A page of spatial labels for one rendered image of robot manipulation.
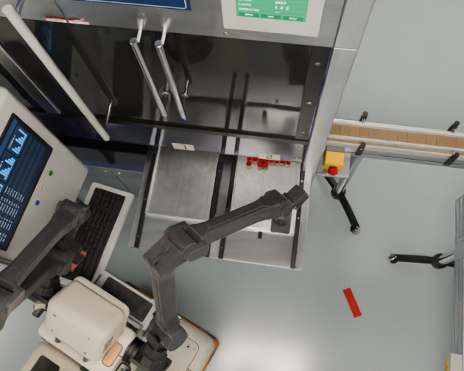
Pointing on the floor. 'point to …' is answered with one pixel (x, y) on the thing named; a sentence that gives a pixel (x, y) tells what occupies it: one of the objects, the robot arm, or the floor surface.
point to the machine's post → (336, 77)
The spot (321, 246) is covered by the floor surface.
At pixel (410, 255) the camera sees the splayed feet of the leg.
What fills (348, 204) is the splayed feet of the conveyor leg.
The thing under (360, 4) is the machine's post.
